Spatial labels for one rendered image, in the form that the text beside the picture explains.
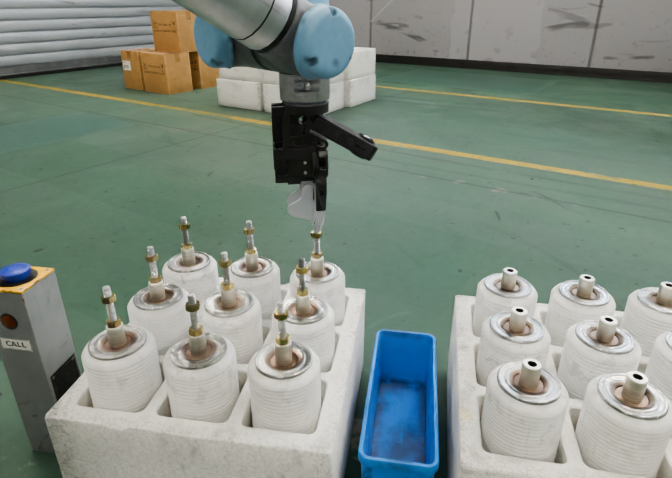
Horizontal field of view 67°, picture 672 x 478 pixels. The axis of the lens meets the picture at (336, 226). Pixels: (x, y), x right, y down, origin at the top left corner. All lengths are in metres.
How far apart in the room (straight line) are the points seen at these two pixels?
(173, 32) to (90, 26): 2.00
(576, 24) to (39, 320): 5.25
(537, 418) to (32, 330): 0.69
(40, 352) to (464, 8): 5.43
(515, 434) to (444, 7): 5.49
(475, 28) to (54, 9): 4.23
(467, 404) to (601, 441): 0.16
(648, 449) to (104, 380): 0.67
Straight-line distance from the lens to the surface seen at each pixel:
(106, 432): 0.78
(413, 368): 1.01
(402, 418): 0.97
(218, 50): 0.66
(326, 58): 0.56
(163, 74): 4.30
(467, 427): 0.72
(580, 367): 0.80
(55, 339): 0.90
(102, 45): 6.32
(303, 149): 0.76
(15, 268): 0.87
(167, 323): 0.83
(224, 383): 0.72
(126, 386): 0.76
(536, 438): 0.69
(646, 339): 0.94
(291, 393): 0.67
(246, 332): 0.80
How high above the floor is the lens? 0.69
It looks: 24 degrees down
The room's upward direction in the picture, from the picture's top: straight up
